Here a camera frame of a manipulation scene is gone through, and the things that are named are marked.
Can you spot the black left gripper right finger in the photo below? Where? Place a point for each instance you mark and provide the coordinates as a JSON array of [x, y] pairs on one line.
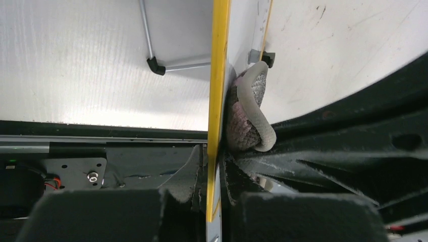
[[239, 192]]

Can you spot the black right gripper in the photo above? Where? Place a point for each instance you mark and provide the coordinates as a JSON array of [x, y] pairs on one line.
[[372, 143]]

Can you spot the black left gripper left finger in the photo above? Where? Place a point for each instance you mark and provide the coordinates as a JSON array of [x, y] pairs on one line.
[[183, 217]]

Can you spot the silver mesh eraser sponge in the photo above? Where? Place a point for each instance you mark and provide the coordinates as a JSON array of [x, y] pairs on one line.
[[246, 125]]

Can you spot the yellow framed small whiteboard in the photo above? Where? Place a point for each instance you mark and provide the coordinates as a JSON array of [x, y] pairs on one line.
[[238, 40]]

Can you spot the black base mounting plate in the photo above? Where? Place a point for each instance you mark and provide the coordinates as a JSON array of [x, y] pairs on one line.
[[38, 159]]

